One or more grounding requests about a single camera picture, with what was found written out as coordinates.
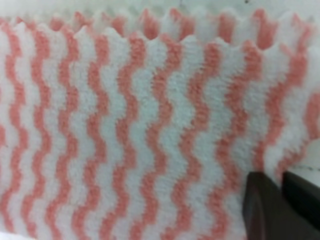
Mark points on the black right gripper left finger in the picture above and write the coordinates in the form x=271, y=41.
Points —
x=267, y=215

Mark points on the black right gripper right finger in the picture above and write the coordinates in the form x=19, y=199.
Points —
x=302, y=195

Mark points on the pink white wavy striped towel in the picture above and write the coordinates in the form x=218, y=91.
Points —
x=144, y=126

